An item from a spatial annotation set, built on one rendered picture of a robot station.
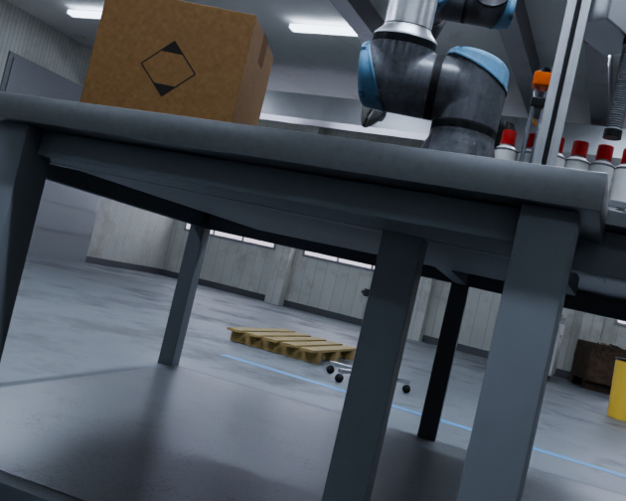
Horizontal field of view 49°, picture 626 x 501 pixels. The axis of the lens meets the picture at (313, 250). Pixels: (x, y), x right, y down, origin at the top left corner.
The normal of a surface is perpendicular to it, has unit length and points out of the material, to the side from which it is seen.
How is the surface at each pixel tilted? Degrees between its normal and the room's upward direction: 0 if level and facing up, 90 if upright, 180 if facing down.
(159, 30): 90
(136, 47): 90
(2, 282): 90
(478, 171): 90
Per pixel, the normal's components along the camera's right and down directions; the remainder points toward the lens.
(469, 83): -0.15, -0.08
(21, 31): 0.89, 0.19
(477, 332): -0.39, -0.13
